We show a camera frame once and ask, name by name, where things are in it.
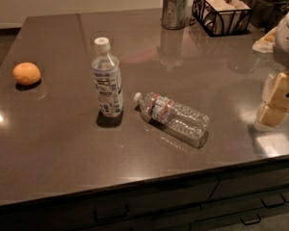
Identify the orange fruit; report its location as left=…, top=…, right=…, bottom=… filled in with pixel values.
left=13, top=63, right=40, bottom=86

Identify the drawer handle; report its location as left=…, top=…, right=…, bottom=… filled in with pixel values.
left=93, top=204, right=129, bottom=222
left=241, top=214, right=261, bottom=226
left=261, top=194, right=285, bottom=208

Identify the right upper drawer handle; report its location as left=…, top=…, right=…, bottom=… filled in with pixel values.
left=261, top=194, right=285, bottom=208

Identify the black wire napkin basket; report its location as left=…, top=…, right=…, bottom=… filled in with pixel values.
left=190, top=0, right=252, bottom=37

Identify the upright labelled water bottle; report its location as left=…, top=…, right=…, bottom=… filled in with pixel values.
left=92, top=38, right=123, bottom=117

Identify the yellow white packet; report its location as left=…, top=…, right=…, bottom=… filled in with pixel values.
left=252, top=27, right=277, bottom=53

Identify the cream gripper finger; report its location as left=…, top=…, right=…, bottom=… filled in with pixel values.
left=256, top=102, right=287, bottom=127

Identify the dark snack container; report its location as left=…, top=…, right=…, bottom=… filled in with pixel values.
left=241, top=0, right=289, bottom=31

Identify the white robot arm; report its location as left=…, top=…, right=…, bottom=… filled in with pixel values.
left=254, top=12, right=289, bottom=131

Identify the left drawer handle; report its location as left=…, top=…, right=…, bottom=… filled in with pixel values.
left=93, top=204, right=129, bottom=222

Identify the metal utensil cup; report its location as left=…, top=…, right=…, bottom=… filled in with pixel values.
left=161, top=0, right=189, bottom=30

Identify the right lower drawer handle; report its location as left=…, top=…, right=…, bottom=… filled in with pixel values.
left=241, top=214, right=261, bottom=226

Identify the lying clear water bottle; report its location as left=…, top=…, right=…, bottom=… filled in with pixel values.
left=134, top=92, right=209, bottom=148

